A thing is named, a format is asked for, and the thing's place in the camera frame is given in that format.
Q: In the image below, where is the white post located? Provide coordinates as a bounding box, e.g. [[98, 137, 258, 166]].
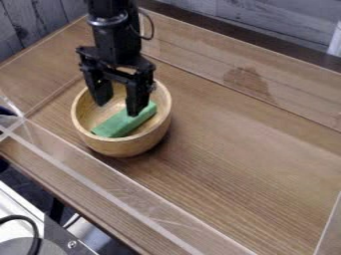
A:
[[328, 20, 341, 57]]

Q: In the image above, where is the grey metal bracket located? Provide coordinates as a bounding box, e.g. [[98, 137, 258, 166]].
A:
[[39, 216, 99, 255]]

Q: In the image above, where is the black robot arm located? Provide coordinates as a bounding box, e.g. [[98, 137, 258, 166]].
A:
[[76, 0, 157, 117]]

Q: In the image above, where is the clear acrylic front barrier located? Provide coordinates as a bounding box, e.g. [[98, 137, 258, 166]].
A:
[[0, 96, 257, 255]]

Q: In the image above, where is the black cable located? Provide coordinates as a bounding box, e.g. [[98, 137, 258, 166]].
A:
[[0, 214, 43, 255]]

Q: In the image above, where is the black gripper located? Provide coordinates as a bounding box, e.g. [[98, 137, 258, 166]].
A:
[[76, 13, 157, 117]]

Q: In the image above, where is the brown wooden bowl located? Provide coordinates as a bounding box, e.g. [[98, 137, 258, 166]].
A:
[[71, 81, 171, 157]]

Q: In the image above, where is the black table leg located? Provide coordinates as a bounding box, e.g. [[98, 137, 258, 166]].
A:
[[50, 198, 66, 223]]

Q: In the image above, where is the green rectangular block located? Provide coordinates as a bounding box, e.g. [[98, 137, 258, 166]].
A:
[[91, 102, 158, 138]]

